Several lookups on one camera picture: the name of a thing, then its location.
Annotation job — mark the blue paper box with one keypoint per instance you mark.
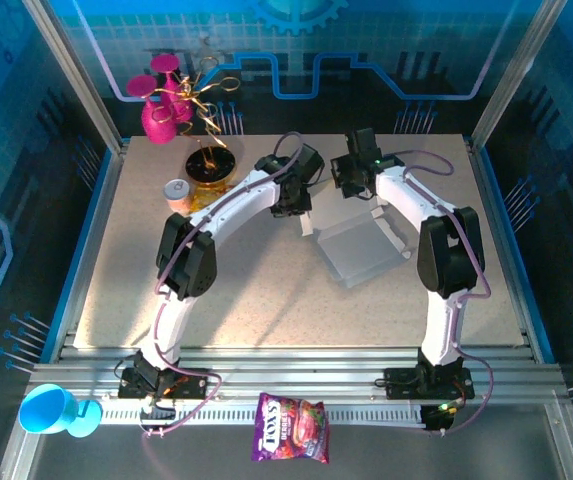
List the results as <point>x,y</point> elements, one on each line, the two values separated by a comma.
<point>356,250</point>

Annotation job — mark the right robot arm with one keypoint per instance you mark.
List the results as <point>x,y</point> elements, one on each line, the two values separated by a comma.
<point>406,200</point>

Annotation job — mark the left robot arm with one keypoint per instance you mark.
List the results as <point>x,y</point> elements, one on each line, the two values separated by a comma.
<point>236,205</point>

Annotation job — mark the yellow snack packet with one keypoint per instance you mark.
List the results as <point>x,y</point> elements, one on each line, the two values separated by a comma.
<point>206,197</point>

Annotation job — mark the silver topped drink can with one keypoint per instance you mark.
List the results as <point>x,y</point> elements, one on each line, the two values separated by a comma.
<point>178,192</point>

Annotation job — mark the pink plastic goblet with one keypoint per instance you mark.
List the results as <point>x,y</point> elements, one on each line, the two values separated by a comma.
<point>176,95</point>
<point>158,125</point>

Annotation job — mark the purple candy bag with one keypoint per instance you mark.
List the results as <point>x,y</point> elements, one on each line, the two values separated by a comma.
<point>291,430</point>

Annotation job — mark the small black controller board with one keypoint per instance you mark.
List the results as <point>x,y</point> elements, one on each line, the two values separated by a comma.
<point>158,412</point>
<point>438,417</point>

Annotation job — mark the blue plastic goblet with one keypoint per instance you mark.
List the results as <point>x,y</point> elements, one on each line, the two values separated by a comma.
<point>46,410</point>

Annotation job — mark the aluminium table side rail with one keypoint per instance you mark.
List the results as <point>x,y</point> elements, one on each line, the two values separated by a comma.
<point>107,190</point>
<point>490,200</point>

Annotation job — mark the aluminium frame rail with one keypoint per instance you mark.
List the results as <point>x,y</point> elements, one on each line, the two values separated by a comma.
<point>291,370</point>

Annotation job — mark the aluminium frame post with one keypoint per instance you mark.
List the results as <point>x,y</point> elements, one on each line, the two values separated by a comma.
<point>515,75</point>
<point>78,75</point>

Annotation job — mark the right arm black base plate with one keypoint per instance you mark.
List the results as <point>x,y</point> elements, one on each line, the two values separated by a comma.
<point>398,382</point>

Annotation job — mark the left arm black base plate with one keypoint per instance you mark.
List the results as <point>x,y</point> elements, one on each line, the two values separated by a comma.
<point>196,385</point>

